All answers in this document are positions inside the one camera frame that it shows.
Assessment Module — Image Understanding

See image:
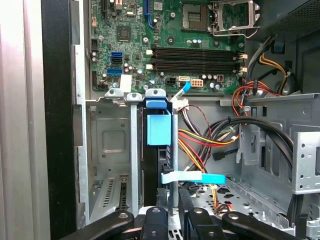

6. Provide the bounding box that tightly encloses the hard disk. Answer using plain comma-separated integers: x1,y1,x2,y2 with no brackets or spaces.
140,98,175,208

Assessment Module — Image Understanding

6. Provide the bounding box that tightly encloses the black expansion slot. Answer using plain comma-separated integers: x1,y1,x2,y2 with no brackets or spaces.
100,0,110,23

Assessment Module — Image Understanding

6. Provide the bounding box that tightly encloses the wire locking lever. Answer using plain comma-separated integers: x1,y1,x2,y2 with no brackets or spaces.
212,24,260,40

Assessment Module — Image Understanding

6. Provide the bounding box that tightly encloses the thick black cable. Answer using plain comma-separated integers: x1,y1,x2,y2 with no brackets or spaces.
204,116,297,185

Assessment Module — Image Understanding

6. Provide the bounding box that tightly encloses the blue expansion slot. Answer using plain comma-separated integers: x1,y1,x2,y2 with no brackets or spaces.
143,0,154,30

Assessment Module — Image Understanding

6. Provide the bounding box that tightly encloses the black RAM slot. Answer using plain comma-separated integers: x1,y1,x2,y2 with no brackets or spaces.
151,58,247,67
151,64,247,73
151,44,247,53
151,51,247,60

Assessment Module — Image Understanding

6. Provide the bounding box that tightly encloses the grey power supply unit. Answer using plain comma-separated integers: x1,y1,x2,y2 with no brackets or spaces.
246,0,320,96

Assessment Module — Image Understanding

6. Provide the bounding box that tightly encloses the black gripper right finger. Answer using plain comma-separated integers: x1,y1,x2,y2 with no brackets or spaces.
178,187,301,240

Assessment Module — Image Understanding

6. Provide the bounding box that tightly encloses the green motherboard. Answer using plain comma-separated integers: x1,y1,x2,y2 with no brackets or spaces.
89,0,249,95

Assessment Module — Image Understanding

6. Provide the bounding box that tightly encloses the blue data wire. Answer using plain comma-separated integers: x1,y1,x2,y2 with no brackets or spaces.
160,81,227,186

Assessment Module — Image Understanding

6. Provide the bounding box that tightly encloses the CPU socket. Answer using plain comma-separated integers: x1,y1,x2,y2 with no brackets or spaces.
180,1,210,32

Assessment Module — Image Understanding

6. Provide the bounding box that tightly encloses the silver drive cage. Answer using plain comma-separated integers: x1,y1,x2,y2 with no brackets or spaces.
236,92,320,196

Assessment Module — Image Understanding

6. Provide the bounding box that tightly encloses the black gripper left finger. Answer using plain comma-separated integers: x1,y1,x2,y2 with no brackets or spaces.
59,187,169,240

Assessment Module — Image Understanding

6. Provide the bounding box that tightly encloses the black and silver PC case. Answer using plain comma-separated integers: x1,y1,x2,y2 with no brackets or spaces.
41,0,320,240

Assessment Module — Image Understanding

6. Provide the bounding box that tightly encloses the metal socket cover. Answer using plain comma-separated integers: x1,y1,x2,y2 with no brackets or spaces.
211,0,261,36

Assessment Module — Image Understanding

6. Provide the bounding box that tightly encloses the silver disk bay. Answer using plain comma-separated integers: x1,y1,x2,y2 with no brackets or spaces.
84,87,180,223

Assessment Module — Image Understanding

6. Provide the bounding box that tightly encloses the coloured power wire bundle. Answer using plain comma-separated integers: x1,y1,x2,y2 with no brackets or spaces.
176,79,297,219

